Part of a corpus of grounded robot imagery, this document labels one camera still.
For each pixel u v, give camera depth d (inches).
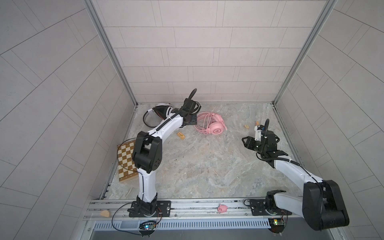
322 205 15.9
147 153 19.6
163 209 27.8
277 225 26.8
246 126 40.2
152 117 42.5
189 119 30.2
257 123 40.2
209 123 38.1
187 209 28.4
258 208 27.9
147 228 25.3
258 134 30.5
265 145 26.0
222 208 27.5
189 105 28.4
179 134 38.1
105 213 27.0
